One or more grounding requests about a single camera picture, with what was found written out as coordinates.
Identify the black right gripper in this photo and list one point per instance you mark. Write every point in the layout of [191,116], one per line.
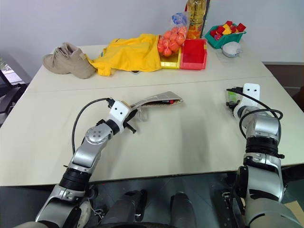
[239,99]

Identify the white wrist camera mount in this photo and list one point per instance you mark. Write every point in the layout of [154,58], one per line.
[250,95]
[118,111]

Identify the yellow cube block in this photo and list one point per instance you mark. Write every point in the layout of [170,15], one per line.
[227,30]

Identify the brown cardboard piece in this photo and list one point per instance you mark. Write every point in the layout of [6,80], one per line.
[294,210]

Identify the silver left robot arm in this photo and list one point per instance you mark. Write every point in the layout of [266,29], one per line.
[95,135]

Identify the black upright post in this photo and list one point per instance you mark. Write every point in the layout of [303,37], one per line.
[207,14]

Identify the dark rounded robot leg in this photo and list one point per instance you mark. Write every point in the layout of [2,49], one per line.
[182,206]
[128,206]

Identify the bag of blue pieces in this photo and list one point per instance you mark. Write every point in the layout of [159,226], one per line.
[178,19]

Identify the grey grid zip pouch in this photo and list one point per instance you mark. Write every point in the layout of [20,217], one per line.
[164,97]

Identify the red marker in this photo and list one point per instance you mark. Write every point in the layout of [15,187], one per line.
[167,102]

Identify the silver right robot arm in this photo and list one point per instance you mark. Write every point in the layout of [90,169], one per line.
[266,128]

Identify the beige suede boot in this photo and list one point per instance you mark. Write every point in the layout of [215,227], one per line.
[69,60]

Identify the red plastic bin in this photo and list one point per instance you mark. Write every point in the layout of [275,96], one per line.
[193,53]

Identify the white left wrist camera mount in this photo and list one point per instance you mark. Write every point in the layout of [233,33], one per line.
[118,111]

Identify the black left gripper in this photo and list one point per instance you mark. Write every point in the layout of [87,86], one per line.
[130,116]

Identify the bag of orange balls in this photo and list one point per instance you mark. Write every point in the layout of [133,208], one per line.
[169,41]

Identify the yellow cooking oil bottle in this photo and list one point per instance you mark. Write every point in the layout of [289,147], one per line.
[195,16]

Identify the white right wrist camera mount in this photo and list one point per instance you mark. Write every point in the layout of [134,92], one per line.
[250,95]

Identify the yellow shirt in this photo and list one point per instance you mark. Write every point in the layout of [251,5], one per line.
[130,52]

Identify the green plastic bin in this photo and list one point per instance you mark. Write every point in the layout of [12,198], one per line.
[219,40]

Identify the yellow plastic bin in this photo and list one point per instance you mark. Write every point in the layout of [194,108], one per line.
[169,63]

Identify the green highlighter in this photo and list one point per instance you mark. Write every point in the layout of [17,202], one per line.
[231,96]

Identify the red cube block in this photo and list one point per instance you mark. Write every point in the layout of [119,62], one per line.
[229,23]
[241,27]
[220,30]
[213,32]

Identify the black office chair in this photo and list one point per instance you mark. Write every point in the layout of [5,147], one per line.
[10,88]

